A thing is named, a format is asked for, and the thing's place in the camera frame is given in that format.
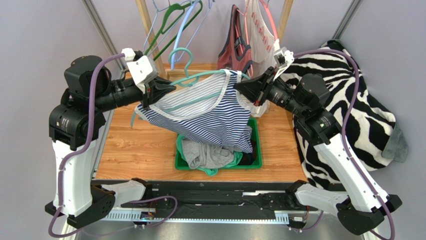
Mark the thin pink wire hanger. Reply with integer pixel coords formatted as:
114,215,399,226
237,0,253,77

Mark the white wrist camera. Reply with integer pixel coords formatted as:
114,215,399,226
273,47,295,81
121,48,159,94

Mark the grey tank top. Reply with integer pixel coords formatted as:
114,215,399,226
181,126,254,170

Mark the blue white striped tank top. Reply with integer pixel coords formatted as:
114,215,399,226
134,69,253,153

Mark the light blue plastic hanger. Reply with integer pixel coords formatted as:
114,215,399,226
169,0,216,71

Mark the pink plastic hanger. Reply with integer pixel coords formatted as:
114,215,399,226
259,0,279,41

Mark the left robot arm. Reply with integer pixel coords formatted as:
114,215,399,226
45,52,176,229

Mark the green plastic hanger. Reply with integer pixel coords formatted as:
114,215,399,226
143,0,204,60

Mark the green plastic tray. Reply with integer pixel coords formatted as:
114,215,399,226
174,117,263,177

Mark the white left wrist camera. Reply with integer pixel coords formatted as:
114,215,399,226
121,48,159,94

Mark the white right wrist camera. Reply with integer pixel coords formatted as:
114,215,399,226
273,47,295,81

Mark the maroon tank top dark trim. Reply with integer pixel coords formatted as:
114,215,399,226
216,4,253,76

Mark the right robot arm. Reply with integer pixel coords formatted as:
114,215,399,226
234,67,402,236

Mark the teal plastic hanger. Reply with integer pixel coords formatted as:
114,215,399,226
130,47,251,128

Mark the zebra print blanket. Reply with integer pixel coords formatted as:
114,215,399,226
283,39,409,172

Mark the wooden clothes rack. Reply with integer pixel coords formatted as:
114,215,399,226
135,0,294,77

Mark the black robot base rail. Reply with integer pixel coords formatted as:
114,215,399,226
104,180,320,225

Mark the navy tank top maroon trim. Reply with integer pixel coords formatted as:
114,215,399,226
237,140,257,166

